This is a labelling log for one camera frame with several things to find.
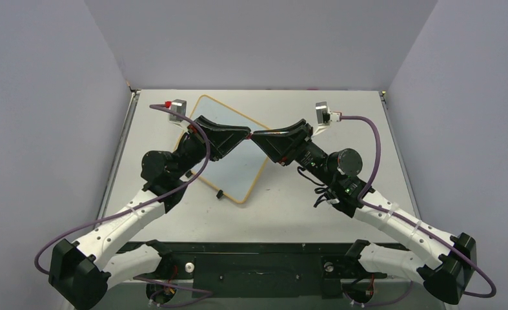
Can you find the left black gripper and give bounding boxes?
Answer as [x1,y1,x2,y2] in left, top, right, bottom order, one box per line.
[172,116,250,180]

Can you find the yellow framed whiteboard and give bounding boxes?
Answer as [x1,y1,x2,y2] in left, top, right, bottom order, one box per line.
[186,94,269,203]

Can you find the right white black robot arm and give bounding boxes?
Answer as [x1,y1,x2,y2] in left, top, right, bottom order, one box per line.
[250,119,476,305]

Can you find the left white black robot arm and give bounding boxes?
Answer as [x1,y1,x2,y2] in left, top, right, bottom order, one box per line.
[48,116,251,309]

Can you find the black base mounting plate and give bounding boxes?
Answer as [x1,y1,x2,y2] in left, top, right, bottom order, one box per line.
[129,242,387,300]

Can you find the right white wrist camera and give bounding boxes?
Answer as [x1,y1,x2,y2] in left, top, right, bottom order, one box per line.
[315,101,342,129]

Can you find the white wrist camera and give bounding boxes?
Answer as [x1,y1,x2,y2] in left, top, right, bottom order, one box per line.
[315,101,342,129]
[165,99,187,127]

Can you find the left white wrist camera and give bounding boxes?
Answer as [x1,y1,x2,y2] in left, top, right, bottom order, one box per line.
[165,99,187,127]

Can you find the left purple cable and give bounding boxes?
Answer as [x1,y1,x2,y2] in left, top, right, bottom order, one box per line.
[34,103,214,309]

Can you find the purple cable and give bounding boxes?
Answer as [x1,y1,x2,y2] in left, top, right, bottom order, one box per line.
[339,114,498,308]
[34,103,214,309]

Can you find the aluminium rail frame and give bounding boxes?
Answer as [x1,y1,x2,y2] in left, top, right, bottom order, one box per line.
[61,252,456,310]

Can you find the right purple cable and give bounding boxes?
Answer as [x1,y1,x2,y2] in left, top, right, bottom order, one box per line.
[339,114,498,308]

